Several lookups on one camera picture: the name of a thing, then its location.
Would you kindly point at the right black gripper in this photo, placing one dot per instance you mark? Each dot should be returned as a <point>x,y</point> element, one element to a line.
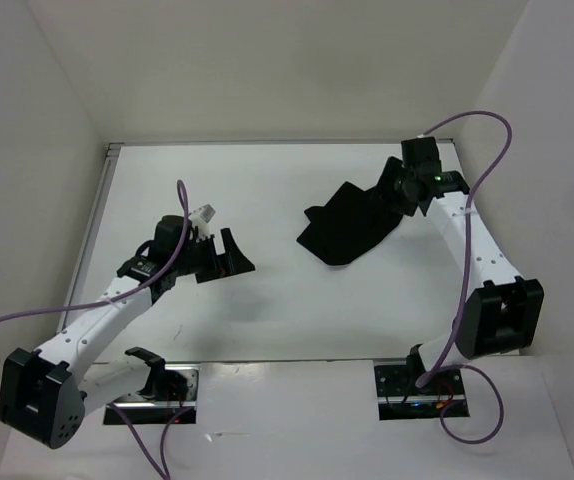
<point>384,187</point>

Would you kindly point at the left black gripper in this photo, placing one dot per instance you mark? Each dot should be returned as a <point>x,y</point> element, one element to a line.
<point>230,263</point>

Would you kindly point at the black skirt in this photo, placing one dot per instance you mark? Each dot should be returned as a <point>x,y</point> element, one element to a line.
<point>349,225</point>

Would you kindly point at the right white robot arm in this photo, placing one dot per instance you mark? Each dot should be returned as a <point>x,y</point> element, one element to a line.
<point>498,308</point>

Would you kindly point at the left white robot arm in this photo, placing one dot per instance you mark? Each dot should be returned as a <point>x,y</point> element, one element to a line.
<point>46,393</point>

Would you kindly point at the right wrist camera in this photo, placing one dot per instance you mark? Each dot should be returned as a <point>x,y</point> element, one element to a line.
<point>421,155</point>

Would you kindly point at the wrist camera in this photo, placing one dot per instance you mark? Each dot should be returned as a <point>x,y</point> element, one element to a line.
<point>200,219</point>
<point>421,155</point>

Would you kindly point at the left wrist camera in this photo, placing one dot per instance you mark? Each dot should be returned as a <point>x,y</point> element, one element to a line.
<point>200,219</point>

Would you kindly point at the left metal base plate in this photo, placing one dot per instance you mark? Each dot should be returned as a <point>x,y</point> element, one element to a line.
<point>180,394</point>

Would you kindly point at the metal base plate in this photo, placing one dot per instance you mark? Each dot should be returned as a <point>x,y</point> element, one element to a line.
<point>180,394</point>
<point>399,399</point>

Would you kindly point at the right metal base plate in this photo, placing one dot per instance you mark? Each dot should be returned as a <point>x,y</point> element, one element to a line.
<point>399,399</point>

